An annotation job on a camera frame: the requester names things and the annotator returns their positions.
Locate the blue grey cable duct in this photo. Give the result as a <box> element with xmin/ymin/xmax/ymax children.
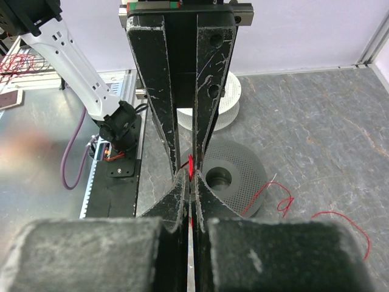
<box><xmin>79</xmin><ymin>70</ymin><xmax>136</xmax><ymax>219</ymax></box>

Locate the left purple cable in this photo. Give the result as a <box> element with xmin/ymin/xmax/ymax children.
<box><xmin>60</xmin><ymin>106</ymin><xmax>88</xmax><ymax>191</ymax></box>

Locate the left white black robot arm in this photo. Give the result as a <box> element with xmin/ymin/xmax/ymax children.
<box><xmin>1</xmin><ymin>1</ymin><xmax>254</xmax><ymax>175</ymax></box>

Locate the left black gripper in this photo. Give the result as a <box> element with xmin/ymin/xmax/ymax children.
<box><xmin>119</xmin><ymin>1</ymin><xmax>254</xmax><ymax>178</ymax></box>

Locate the dark grey cable spool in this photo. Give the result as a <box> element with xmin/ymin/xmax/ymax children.
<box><xmin>193</xmin><ymin>139</ymin><xmax>268</xmax><ymax>219</ymax></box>

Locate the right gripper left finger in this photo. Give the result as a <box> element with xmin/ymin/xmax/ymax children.
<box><xmin>1</xmin><ymin>169</ymin><xmax>190</xmax><ymax>291</ymax></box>

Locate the white cable spool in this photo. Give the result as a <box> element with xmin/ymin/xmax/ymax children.
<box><xmin>176</xmin><ymin>70</ymin><xmax>243</xmax><ymax>132</ymax></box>

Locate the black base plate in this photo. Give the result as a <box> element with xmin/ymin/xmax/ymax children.
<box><xmin>86</xmin><ymin>116</ymin><xmax>143</xmax><ymax>218</ymax></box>

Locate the red wire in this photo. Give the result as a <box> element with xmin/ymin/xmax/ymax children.
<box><xmin>179</xmin><ymin>153</ymin><xmax>371</xmax><ymax>262</ymax></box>

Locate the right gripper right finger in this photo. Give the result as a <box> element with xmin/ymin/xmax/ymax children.
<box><xmin>190</xmin><ymin>172</ymin><xmax>386</xmax><ymax>291</ymax></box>

